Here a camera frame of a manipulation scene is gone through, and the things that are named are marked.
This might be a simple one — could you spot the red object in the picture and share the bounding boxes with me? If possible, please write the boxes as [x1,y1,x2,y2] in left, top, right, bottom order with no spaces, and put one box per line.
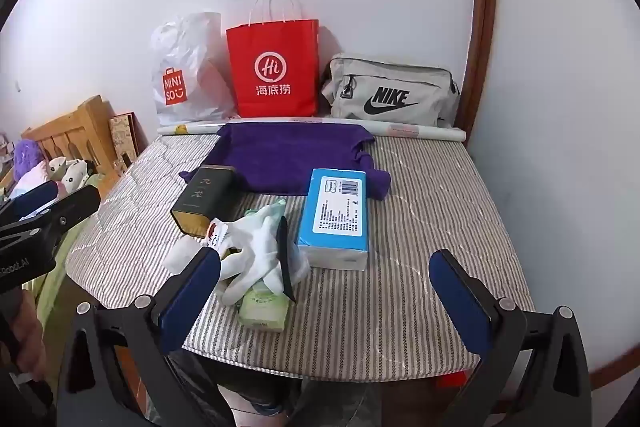
[435,369,471,389]

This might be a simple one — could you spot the mint green cloth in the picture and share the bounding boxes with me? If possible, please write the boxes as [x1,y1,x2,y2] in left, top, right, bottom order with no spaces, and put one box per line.
[245,199,287,223]

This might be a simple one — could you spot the purple towel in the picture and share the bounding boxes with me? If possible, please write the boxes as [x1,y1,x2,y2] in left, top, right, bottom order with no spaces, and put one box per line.
[179,119,392,200]

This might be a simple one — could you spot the dark green tin box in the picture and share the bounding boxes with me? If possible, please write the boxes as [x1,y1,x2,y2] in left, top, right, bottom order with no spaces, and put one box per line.
[170,165,246,239]

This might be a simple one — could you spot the white rolled paper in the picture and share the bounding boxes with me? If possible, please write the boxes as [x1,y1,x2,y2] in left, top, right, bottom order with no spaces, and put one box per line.
[156,117,467,142]

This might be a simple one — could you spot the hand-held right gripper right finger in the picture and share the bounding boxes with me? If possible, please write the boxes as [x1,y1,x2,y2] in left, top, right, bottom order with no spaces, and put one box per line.
[428,249,593,427]

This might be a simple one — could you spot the blue tissue pack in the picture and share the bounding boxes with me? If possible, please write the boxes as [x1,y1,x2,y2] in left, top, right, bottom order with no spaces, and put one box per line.
[296,168,371,270]

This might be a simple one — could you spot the green bedsheet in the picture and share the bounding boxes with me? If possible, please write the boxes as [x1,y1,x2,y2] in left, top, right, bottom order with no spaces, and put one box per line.
[30,172,121,323]

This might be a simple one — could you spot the person's left hand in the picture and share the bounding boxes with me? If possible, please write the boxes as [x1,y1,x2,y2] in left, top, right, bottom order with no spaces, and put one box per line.
[0,289,47,383]

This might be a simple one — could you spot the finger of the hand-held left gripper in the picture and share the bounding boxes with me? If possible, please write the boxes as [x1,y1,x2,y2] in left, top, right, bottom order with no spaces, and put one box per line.
[0,180,60,223]
[0,185,102,258]

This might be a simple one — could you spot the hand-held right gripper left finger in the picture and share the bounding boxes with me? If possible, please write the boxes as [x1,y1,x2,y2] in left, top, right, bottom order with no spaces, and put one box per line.
[57,246,236,427]

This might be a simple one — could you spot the brown wooden baseboard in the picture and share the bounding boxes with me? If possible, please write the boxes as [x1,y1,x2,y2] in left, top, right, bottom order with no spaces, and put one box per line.
[587,342,640,392]

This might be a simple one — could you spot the white red snack packet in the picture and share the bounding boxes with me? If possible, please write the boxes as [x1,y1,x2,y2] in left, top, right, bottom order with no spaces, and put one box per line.
[205,217,231,253]

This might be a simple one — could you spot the grey waist bag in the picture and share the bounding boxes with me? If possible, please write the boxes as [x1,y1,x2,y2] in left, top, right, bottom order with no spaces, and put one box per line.
[321,53,461,128]

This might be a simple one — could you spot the red paper bag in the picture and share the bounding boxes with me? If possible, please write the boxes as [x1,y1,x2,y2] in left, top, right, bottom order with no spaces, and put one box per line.
[226,0,320,118]

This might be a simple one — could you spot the person's legs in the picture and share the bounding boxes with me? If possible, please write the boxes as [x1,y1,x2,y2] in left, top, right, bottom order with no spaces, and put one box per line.
[200,352,381,427]

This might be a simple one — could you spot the brown wooden door frame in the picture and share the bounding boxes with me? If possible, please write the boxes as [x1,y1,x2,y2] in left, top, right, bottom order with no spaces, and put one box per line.
[452,0,498,130]

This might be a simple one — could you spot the white glove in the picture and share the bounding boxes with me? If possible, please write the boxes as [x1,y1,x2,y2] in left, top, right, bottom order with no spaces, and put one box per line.
[167,202,308,305]

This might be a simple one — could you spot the wooden headboard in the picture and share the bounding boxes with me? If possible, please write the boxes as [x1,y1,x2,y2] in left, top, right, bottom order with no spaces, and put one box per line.
[21,96,121,202]

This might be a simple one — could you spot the white plush toys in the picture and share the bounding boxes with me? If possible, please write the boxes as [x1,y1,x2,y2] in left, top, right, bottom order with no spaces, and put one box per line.
[47,156,98,182]

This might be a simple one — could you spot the pastel striped pillow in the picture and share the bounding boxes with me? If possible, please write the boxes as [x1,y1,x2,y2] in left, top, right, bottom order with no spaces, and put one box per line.
[4,169,66,198]

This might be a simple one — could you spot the white plastic shopping bag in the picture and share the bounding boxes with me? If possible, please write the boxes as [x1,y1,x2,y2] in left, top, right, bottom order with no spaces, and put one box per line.
[151,12,238,120]

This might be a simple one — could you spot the light green tissue pack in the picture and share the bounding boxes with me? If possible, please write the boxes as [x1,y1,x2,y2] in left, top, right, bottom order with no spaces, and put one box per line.
[239,282,292,333]

